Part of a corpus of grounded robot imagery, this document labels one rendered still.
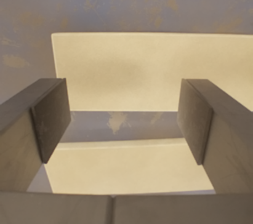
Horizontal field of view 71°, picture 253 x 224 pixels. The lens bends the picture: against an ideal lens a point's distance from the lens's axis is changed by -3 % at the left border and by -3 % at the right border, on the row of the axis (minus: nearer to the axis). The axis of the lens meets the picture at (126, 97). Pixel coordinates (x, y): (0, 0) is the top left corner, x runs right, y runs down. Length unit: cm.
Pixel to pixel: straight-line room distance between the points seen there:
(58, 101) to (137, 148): 22
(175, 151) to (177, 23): 22
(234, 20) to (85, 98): 26
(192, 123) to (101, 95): 18
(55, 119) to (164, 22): 21
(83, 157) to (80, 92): 13
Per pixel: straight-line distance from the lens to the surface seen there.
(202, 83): 19
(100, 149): 36
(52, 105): 17
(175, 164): 39
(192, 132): 16
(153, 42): 28
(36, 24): 33
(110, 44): 28
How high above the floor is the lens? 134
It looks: 68 degrees down
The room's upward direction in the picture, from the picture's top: 179 degrees counter-clockwise
